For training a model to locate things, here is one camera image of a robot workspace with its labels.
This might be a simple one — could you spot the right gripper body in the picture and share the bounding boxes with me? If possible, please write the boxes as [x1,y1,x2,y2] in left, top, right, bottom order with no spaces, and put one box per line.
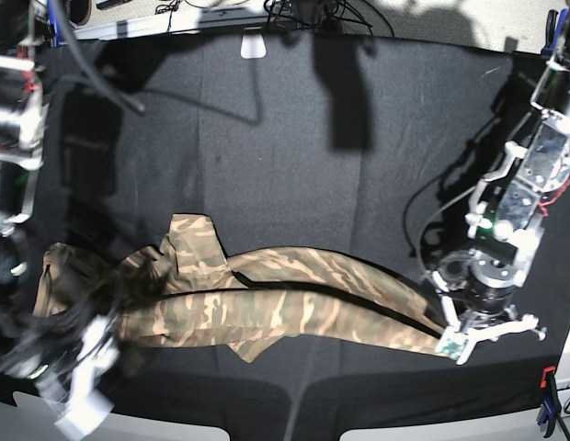
[0,302,120,382]

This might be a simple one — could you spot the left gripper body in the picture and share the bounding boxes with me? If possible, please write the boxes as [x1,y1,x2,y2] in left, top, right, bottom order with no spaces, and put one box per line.
[459,261,517,322]

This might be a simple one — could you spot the camouflage t-shirt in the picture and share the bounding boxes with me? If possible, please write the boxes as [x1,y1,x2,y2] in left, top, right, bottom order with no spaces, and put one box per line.
[33,214,442,362]

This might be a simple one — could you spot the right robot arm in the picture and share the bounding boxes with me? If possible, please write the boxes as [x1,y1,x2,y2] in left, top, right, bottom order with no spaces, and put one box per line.
[0,1,145,391]

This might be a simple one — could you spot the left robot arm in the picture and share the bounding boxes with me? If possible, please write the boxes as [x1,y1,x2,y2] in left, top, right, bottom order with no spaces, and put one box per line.
[422,2,570,326]

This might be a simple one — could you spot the clamp bottom right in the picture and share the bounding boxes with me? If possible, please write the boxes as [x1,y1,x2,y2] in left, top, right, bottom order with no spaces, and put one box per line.
[536,366,562,438]

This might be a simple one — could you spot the blue clamp top right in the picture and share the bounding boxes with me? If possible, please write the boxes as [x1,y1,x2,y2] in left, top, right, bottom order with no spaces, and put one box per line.
[541,8,569,59]

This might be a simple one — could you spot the white tag on cloth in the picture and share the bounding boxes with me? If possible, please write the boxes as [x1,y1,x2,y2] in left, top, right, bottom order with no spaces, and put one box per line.
[240,32,268,60]

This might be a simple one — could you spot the black cable bundle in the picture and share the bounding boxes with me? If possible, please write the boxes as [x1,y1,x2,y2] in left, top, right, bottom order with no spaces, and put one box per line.
[262,0,376,34]

